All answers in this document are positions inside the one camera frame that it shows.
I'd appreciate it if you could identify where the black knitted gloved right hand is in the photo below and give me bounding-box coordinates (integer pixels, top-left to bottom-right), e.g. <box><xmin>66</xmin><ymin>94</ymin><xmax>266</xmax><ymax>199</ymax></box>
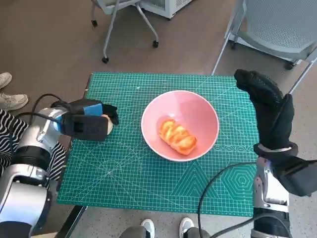
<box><xmin>234</xmin><ymin>68</ymin><xmax>295</xmax><ymax>151</ymax></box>

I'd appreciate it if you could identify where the pink bowl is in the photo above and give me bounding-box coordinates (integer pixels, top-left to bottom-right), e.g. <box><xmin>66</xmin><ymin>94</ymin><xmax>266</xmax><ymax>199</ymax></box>
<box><xmin>141</xmin><ymin>90</ymin><xmax>220</xmax><ymax>163</ymax></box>

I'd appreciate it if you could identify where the orange braided toy bread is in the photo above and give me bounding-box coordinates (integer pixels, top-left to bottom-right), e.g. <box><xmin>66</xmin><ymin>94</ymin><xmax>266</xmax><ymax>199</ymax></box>
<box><xmin>158</xmin><ymin>118</ymin><xmax>198</xmax><ymax>156</ymax></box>

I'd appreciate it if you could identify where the pale round toy bun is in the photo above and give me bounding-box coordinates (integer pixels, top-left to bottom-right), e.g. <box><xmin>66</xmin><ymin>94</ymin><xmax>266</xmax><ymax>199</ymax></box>
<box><xmin>101</xmin><ymin>114</ymin><xmax>114</xmax><ymax>136</ymax></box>

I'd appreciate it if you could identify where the white wheeled cart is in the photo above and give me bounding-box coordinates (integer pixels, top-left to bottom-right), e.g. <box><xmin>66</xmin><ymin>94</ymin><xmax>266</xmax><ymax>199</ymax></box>
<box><xmin>227</xmin><ymin>27</ymin><xmax>305</xmax><ymax>70</ymax></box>

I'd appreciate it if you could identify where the grey mesh chair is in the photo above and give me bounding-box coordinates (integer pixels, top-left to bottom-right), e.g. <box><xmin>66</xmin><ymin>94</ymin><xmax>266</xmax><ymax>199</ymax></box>
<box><xmin>211</xmin><ymin>0</ymin><xmax>317</xmax><ymax>96</ymax></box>

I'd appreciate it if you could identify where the robot right leg white foot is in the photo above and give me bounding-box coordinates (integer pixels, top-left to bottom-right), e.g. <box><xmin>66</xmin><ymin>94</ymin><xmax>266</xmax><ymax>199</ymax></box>
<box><xmin>179</xmin><ymin>217</ymin><xmax>211</xmax><ymax>238</ymax></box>

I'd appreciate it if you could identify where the white vented appliance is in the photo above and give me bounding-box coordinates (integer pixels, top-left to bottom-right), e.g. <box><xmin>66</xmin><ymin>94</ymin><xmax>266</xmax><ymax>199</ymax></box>
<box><xmin>141</xmin><ymin>0</ymin><xmax>193</xmax><ymax>18</ymax></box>

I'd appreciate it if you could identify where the green cutting mat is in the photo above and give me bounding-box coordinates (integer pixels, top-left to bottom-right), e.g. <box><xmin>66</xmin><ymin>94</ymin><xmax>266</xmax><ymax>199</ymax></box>
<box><xmin>56</xmin><ymin>71</ymin><xmax>261</xmax><ymax>218</ymax></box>

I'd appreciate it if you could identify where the grey chair beige seat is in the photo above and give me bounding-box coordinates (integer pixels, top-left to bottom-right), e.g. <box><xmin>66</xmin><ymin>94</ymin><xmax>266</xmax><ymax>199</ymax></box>
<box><xmin>90</xmin><ymin>0</ymin><xmax>159</xmax><ymax>64</ymax></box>

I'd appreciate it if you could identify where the person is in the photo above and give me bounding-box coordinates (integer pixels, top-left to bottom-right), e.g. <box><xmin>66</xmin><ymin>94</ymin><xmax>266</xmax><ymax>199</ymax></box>
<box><xmin>0</xmin><ymin>71</ymin><xmax>67</xmax><ymax>181</ymax></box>

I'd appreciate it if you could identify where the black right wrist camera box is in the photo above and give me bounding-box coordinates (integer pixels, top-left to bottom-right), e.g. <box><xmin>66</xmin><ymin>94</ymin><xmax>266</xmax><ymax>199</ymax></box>
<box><xmin>271</xmin><ymin>155</ymin><xmax>317</xmax><ymax>197</ymax></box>

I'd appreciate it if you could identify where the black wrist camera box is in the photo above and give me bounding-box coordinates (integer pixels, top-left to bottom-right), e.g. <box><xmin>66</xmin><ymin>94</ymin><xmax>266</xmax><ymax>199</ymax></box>
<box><xmin>61</xmin><ymin>113</ymin><xmax>109</xmax><ymax>142</ymax></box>
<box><xmin>271</xmin><ymin>155</ymin><xmax>317</xmax><ymax>197</ymax></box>

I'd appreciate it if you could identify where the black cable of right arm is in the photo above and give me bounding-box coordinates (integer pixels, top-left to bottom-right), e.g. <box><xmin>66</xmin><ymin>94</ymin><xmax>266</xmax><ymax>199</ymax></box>
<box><xmin>198</xmin><ymin>161</ymin><xmax>257</xmax><ymax>238</ymax></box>

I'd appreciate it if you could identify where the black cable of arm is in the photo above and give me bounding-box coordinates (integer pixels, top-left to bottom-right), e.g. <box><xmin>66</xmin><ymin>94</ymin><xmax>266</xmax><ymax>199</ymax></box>
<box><xmin>198</xmin><ymin>161</ymin><xmax>257</xmax><ymax>238</ymax></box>
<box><xmin>11</xmin><ymin>93</ymin><xmax>65</xmax><ymax>159</ymax></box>

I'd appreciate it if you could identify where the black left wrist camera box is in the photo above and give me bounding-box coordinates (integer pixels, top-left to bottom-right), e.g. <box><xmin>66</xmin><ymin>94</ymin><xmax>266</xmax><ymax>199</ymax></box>
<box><xmin>61</xmin><ymin>113</ymin><xmax>109</xmax><ymax>142</ymax></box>

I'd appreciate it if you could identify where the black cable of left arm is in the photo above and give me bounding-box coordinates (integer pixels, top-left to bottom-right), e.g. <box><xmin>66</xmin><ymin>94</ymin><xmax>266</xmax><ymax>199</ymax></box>
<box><xmin>11</xmin><ymin>93</ymin><xmax>65</xmax><ymax>159</ymax></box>

